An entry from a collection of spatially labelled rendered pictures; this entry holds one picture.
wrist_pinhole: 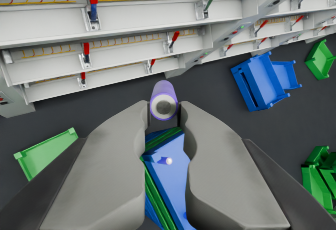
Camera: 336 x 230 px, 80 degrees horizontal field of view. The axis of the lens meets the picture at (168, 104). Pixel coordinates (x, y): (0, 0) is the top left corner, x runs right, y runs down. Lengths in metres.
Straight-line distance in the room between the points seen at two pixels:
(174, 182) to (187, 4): 0.46
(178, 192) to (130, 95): 0.55
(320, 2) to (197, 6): 0.61
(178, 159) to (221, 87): 0.76
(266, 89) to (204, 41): 0.72
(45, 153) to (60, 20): 0.61
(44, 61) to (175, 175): 0.46
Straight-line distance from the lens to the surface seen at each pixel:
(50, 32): 0.43
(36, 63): 0.61
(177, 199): 0.61
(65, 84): 0.80
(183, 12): 0.53
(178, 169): 0.60
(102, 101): 0.96
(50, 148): 0.93
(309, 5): 0.99
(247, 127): 1.35
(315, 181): 1.82
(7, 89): 0.64
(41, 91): 0.80
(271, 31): 1.12
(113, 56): 0.64
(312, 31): 1.90
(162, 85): 0.15
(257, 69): 1.41
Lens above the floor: 0.93
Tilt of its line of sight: 62 degrees down
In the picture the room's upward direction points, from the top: 64 degrees clockwise
